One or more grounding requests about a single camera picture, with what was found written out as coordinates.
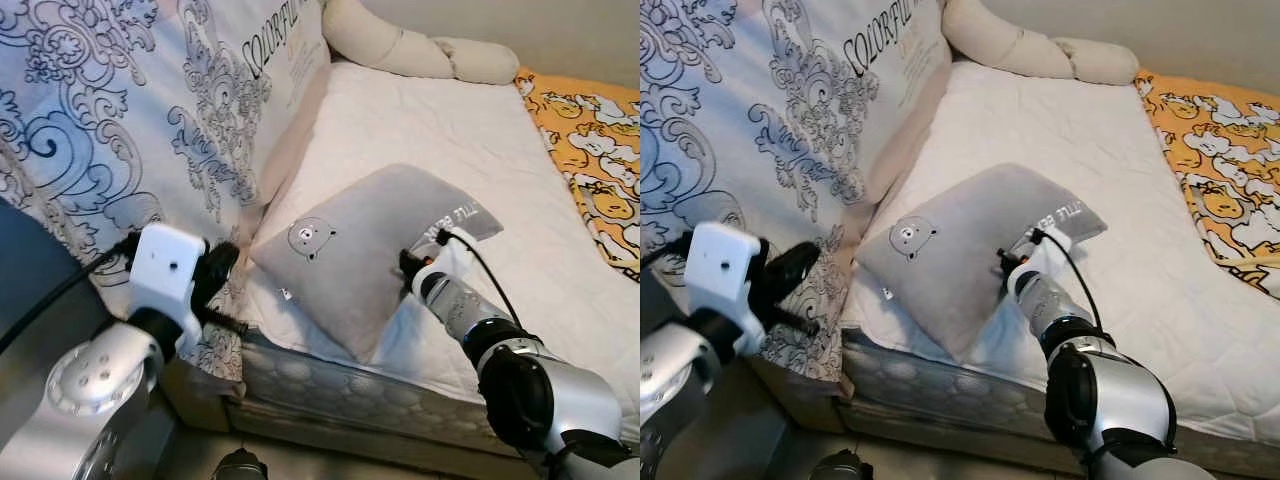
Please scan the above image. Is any grey bear print pillow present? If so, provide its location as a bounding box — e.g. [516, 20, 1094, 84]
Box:
[858, 163, 1108, 361]
[250, 163, 504, 363]

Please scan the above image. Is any yellow egg print blanket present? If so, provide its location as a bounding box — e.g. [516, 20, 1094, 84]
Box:
[515, 67, 641, 281]
[1135, 68, 1280, 301]

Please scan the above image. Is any beige long pillow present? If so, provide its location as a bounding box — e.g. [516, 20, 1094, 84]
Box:
[940, 0, 1141, 86]
[320, 0, 521, 86]

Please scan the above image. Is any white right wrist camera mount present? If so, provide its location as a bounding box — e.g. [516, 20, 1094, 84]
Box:
[1005, 225, 1073, 291]
[410, 228, 476, 296]

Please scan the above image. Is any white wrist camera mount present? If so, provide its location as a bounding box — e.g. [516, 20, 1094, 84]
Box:
[410, 228, 476, 296]
[1005, 225, 1073, 291]
[685, 222, 766, 331]
[130, 223, 208, 331]

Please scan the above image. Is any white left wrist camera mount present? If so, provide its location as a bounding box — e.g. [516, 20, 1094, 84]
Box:
[685, 222, 766, 331]
[130, 223, 208, 331]

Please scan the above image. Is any beige bed frame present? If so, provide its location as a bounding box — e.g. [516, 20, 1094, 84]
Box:
[750, 355, 1280, 479]
[160, 355, 641, 476]

